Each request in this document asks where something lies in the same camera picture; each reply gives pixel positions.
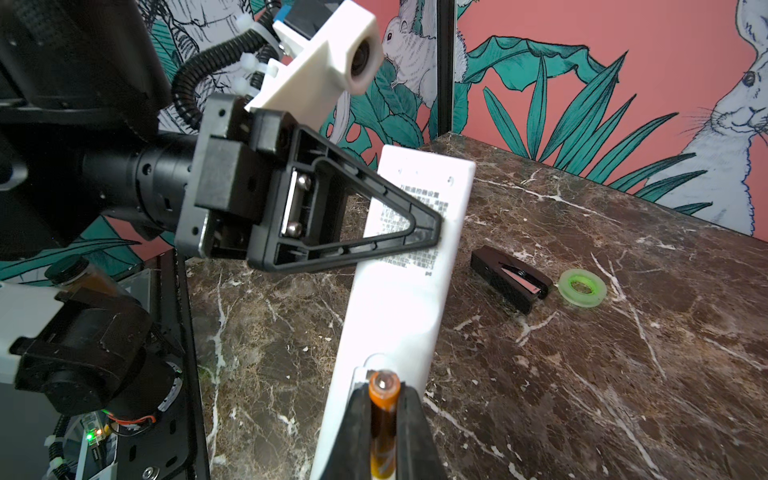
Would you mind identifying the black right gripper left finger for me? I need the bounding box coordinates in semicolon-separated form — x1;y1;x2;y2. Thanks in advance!
320;385;372;480

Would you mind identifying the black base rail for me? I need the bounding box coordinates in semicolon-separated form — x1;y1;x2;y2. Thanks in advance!
116;251;210;479

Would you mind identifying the green tape roll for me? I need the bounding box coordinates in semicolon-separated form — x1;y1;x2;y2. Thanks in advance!
558;269;607;308

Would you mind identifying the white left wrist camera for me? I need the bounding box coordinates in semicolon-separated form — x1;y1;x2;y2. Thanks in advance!
245;1;384;130

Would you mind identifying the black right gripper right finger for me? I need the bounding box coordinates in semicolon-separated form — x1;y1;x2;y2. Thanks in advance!
396;384;448;480

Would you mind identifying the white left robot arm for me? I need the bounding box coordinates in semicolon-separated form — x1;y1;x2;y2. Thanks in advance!
1;1;442;273

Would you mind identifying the black enclosure corner post left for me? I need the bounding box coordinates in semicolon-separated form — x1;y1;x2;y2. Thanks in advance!
436;0;456;136

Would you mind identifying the orange battery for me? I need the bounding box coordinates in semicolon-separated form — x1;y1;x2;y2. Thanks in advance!
368;370;401;479

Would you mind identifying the black stapler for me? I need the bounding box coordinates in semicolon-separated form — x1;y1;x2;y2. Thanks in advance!
470;246;554;315

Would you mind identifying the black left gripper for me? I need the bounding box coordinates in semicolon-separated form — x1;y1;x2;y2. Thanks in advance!
175;94;442;273

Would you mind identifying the white remote control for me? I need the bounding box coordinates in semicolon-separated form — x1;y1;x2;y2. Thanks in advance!
310;145;476;479

